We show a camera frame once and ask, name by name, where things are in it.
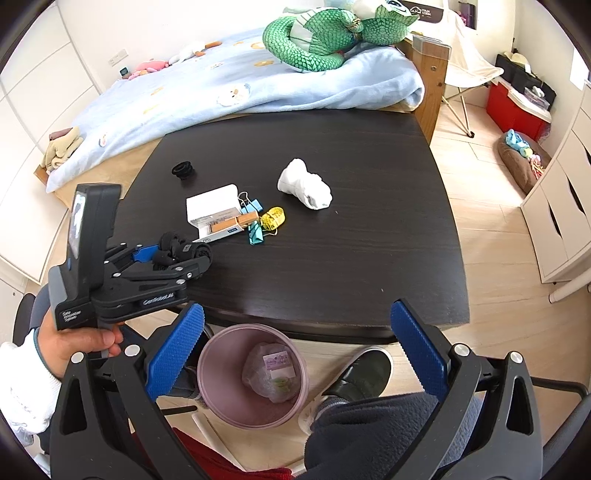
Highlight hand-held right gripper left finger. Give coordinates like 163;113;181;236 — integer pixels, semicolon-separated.
48;302;206;480

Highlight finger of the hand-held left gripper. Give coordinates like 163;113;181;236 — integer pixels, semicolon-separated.
105;241;162;271
108;249;214;289

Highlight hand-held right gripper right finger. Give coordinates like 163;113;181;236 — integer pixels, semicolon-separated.
390;299;543;480

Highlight black strap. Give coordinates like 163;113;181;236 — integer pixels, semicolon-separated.
154;232;213;269

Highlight pink plastic bin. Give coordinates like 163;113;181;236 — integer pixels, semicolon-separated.
197;323;309;428

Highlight white cardboard box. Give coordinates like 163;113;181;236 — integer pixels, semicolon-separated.
186;184;245;243

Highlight yellow measuring tape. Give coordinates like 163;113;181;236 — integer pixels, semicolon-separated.
259;206;286;234

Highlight white tissue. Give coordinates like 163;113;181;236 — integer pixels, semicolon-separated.
277;158;334;212

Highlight person's left forearm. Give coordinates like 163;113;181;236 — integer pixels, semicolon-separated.
0;330;63;435

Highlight person's left hand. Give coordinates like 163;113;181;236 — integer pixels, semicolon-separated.
37;316;125;381

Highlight person's left leg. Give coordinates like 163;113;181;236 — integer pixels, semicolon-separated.
172;364;202;402

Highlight person's leg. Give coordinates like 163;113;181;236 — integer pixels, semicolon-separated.
172;364;202;402
302;392;467;480

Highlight person's right shoe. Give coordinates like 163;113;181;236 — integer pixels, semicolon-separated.
300;346;393;432

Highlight beige folded clothes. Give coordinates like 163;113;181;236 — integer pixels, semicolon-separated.
41;127;83;172

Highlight blue binder clip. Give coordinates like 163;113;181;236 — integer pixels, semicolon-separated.
238;191;263;214

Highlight clear plastic bag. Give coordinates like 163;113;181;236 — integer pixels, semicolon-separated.
242;342;298;404

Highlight person's right leg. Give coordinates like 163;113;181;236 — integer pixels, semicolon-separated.
302;392;467;480

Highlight red cloth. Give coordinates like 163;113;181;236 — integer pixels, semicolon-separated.
131;427;294;480

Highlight black office chair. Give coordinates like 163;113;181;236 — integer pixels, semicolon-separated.
11;293;587;480

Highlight pink plush toy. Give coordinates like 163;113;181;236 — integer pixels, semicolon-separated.
127;60;169;80

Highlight white cabinet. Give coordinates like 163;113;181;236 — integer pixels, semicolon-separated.
521;88;591;284

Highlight white duck plush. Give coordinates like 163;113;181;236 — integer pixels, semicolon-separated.
168;41;222;64

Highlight brown pet bed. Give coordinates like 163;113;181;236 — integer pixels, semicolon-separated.
496;134;552;195

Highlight light blue soft toy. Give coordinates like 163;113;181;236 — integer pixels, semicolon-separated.
503;130;532;158

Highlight red cooler box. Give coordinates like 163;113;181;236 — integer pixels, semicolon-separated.
486;78;552;141

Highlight green snake plush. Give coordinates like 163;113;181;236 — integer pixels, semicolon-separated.
263;0;419;73

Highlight black bag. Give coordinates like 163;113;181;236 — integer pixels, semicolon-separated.
496;53;557;109

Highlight white folding chair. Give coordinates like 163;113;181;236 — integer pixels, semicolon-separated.
441;18;504;137

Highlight dark purple box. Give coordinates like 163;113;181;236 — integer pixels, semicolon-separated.
455;2;477;28

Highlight black printed card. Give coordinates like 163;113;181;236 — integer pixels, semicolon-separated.
397;0;446;24

